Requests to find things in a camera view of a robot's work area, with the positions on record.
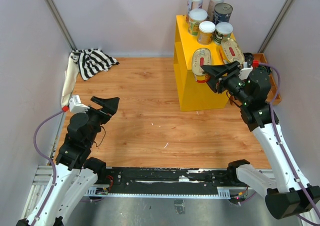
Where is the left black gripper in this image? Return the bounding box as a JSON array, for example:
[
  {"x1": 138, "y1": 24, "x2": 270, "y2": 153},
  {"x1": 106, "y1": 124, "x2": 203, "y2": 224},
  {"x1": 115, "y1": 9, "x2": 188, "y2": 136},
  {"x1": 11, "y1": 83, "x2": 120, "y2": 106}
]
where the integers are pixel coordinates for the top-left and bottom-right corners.
[{"x1": 82, "y1": 96, "x2": 120, "y2": 145}]

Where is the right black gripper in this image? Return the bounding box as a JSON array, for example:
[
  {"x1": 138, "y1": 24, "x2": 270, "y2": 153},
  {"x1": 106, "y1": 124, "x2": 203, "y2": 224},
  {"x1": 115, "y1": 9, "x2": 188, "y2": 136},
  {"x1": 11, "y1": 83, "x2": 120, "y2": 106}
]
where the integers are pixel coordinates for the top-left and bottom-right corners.
[{"x1": 200, "y1": 61, "x2": 251, "y2": 105}]

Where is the red yellow fish tin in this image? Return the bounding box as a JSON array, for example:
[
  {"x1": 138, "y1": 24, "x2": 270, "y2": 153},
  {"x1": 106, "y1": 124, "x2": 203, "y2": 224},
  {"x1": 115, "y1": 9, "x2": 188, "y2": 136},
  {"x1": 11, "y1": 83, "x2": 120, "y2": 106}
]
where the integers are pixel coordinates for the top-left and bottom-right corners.
[{"x1": 191, "y1": 48, "x2": 212, "y2": 83}]

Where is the orange fruit can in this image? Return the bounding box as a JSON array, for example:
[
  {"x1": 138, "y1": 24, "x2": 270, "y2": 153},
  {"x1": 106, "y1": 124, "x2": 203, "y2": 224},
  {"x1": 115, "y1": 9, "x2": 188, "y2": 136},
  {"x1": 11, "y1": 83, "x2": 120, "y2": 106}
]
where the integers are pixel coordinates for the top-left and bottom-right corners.
[{"x1": 197, "y1": 21, "x2": 216, "y2": 45}]

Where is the green fruit can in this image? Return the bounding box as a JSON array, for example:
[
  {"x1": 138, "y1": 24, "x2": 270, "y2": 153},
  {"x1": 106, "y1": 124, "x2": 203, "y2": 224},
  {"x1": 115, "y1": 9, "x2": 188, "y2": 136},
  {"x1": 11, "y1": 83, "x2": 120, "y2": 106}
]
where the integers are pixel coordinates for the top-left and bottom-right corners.
[{"x1": 213, "y1": 22, "x2": 233, "y2": 45}]

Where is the white lid yellow can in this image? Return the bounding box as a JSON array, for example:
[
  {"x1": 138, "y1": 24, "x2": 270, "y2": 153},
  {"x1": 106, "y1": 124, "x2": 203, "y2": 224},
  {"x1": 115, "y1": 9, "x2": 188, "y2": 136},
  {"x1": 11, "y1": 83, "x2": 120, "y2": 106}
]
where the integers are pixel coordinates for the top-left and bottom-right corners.
[{"x1": 187, "y1": 9, "x2": 208, "y2": 36}]

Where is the dark brown can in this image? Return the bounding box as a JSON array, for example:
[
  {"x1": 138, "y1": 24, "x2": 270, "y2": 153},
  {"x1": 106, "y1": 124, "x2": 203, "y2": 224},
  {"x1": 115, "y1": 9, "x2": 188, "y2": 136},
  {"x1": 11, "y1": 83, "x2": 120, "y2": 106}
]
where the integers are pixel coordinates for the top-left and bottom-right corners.
[{"x1": 212, "y1": 3, "x2": 233, "y2": 25}]

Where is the tall white lid can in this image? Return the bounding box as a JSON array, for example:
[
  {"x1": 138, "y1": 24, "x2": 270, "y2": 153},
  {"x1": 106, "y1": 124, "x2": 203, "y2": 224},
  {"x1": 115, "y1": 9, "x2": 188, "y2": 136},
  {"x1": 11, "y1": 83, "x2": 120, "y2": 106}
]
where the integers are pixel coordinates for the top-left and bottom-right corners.
[
  {"x1": 185, "y1": 0, "x2": 203, "y2": 23},
  {"x1": 207, "y1": 0, "x2": 224, "y2": 21}
]

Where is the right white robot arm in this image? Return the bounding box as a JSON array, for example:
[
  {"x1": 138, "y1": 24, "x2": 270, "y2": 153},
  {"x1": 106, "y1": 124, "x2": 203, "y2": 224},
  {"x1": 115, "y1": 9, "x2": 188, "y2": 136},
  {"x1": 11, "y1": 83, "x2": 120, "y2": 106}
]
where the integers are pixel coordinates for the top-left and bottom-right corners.
[{"x1": 201, "y1": 61, "x2": 320, "y2": 220}]

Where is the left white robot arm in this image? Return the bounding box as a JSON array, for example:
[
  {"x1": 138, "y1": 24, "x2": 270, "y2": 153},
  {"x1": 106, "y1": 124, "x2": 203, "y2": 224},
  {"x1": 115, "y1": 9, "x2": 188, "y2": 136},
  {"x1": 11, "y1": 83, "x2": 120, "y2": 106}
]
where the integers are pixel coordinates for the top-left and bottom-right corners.
[{"x1": 17, "y1": 95, "x2": 120, "y2": 225}]

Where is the yellow cabinet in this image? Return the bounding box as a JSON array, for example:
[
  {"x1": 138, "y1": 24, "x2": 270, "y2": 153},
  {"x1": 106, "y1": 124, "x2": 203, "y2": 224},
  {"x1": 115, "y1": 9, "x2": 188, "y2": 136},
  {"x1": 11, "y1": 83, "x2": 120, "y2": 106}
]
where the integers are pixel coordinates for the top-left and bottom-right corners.
[{"x1": 173, "y1": 15, "x2": 229, "y2": 111}]

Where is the black item top tray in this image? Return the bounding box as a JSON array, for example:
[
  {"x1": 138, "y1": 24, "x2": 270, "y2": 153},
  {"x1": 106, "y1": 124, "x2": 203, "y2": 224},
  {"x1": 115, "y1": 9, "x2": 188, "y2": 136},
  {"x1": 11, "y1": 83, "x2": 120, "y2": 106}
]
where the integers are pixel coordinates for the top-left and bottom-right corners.
[{"x1": 243, "y1": 53, "x2": 254, "y2": 64}]

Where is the striped black white cloth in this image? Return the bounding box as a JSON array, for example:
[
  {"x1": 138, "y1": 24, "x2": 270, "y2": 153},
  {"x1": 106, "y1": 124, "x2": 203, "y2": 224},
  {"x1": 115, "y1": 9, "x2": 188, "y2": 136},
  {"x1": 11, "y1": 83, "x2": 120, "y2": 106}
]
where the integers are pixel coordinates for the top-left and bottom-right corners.
[{"x1": 69, "y1": 49, "x2": 119, "y2": 81}]

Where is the wooden compartment tray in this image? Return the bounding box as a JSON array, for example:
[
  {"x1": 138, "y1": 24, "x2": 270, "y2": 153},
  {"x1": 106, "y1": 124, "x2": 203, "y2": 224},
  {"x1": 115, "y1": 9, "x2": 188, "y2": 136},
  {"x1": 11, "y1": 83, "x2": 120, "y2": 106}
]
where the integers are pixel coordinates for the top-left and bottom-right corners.
[{"x1": 227, "y1": 53, "x2": 282, "y2": 106}]

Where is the cream cloth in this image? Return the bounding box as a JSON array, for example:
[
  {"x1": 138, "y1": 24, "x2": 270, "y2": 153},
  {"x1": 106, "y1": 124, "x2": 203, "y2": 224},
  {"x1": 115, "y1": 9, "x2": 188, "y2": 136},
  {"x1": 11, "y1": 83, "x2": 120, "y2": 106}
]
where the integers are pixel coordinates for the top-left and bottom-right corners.
[{"x1": 60, "y1": 57, "x2": 79, "y2": 108}]

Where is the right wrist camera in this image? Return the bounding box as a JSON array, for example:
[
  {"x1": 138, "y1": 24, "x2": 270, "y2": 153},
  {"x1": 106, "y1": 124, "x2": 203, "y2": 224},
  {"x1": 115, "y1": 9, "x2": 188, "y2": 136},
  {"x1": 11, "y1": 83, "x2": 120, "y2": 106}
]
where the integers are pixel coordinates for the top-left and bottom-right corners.
[{"x1": 238, "y1": 62, "x2": 253, "y2": 80}]

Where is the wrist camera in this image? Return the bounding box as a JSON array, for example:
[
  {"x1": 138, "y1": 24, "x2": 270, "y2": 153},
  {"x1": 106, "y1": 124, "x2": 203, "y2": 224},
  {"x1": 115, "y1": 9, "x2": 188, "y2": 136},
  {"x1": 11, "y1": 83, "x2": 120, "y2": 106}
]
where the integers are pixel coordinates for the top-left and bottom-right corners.
[
  {"x1": 69, "y1": 95, "x2": 89, "y2": 113},
  {"x1": 238, "y1": 62, "x2": 253, "y2": 80}
]

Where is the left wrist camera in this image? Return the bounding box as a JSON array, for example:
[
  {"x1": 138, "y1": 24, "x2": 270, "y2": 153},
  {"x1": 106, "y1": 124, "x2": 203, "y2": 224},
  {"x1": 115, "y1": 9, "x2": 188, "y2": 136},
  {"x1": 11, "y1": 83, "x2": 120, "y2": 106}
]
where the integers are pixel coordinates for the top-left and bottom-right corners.
[{"x1": 69, "y1": 95, "x2": 89, "y2": 113}]

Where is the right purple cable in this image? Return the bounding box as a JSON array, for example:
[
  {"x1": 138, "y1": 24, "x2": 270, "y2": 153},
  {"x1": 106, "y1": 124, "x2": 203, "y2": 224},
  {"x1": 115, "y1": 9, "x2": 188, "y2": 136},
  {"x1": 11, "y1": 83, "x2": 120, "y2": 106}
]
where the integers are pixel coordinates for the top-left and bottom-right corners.
[{"x1": 251, "y1": 60, "x2": 320, "y2": 225}]

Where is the purple cable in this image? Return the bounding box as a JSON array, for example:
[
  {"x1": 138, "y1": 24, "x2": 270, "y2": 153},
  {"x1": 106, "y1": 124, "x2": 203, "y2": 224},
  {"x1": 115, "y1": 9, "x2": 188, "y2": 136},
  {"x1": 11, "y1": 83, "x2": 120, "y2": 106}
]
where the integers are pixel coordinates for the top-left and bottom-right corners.
[
  {"x1": 32, "y1": 105, "x2": 70, "y2": 226},
  {"x1": 251, "y1": 60, "x2": 320, "y2": 225}
]

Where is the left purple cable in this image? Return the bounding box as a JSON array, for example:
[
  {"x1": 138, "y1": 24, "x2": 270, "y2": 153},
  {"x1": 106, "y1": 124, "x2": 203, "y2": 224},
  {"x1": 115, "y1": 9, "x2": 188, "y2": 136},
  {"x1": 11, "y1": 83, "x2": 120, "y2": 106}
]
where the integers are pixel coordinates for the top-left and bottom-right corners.
[{"x1": 32, "y1": 105, "x2": 70, "y2": 226}]

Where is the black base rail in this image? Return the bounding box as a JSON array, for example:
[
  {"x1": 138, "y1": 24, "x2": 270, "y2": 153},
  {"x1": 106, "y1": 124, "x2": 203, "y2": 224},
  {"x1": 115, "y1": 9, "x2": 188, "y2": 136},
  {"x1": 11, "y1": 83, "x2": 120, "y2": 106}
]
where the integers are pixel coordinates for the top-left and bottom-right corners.
[{"x1": 87, "y1": 167, "x2": 247, "y2": 197}]

